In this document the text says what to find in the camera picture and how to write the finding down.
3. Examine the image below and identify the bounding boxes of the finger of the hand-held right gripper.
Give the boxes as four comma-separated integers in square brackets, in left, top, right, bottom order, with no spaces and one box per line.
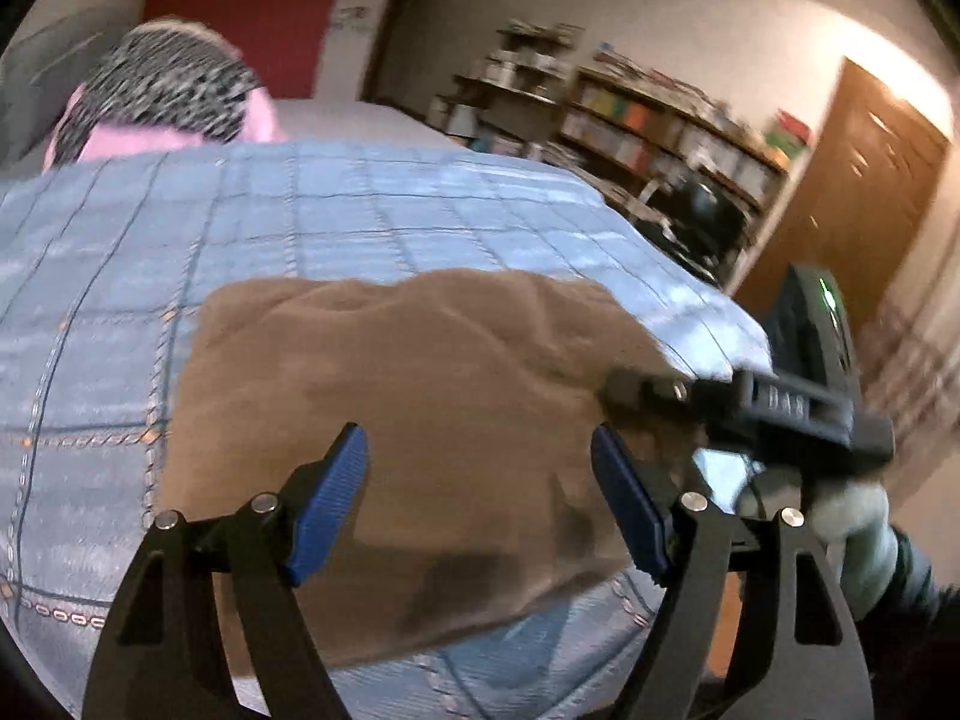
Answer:
[598,366,711,422]

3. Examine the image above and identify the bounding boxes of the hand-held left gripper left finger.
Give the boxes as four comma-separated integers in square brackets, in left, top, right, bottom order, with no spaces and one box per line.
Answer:
[81,422,370,720]

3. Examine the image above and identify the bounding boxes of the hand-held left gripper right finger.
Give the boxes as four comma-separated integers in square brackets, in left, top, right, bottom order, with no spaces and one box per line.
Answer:
[590,424,875,720]

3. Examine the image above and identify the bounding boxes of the brown fleece pants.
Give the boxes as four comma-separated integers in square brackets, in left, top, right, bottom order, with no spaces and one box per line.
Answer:
[161,268,721,676]

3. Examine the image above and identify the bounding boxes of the person's right forearm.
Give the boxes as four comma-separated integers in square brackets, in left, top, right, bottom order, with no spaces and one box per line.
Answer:
[855,529,960,720]

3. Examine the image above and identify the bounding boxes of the person's right hand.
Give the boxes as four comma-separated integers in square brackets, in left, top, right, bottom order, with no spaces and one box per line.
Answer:
[810,476,901,608]

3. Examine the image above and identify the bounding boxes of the black chair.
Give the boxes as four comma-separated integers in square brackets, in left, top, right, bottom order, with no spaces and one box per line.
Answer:
[637,165,755,282]

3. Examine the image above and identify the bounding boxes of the brown wooden door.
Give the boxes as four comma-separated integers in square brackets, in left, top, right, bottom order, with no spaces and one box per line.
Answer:
[731,56,952,331]

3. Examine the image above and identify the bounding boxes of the wooden bookshelf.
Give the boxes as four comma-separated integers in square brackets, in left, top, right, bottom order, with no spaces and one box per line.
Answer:
[559,64,788,241]

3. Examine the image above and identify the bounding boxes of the stack of colourful boxes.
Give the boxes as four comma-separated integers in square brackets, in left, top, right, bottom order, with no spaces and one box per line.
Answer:
[765,111,815,160]

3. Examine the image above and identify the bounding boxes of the blue plaid bedspread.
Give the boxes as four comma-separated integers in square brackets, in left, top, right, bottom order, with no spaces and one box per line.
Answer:
[0,139,777,720]

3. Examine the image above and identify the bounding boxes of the row of books atop bookshelf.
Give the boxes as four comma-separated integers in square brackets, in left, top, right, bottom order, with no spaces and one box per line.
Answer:
[592,45,728,102]

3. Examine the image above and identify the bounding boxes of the wooden shelf desk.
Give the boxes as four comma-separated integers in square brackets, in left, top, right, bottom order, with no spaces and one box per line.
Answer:
[427,19,578,158]

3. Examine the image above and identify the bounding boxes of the pink blanket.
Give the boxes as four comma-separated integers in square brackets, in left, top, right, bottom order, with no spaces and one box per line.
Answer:
[41,82,290,170]

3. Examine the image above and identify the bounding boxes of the dark doorway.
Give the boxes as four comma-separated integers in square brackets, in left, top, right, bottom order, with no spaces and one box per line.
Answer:
[364,0,436,110]

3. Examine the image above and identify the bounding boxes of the leopard print cloth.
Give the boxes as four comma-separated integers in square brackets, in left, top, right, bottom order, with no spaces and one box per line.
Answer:
[52,19,263,166]

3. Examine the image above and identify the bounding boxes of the grey padded headboard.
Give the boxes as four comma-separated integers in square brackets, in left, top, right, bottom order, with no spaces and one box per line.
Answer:
[0,26,98,166]

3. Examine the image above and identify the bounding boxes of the red wall panel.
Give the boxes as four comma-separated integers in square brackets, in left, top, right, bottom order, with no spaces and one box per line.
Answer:
[142,0,353,102]

